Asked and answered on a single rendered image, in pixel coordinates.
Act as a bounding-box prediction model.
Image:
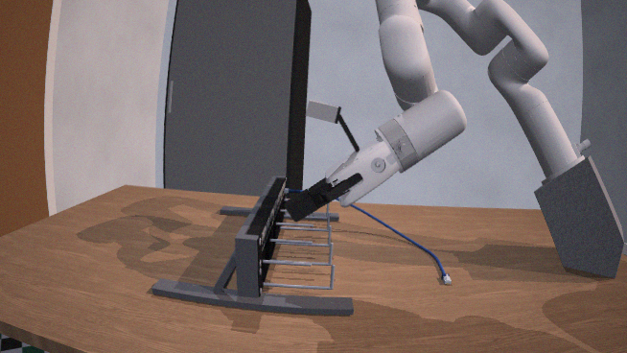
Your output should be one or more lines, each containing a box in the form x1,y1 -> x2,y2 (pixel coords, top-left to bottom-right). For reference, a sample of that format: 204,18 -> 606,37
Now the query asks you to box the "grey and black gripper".
285,129 -> 404,222

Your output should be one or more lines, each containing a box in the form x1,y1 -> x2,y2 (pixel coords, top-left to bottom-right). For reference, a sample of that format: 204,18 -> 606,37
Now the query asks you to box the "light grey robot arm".
375,0 -> 591,185

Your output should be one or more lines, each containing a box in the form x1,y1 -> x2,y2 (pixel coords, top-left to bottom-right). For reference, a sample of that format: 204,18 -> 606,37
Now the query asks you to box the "white network cable plug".
441,273 -> 452,285

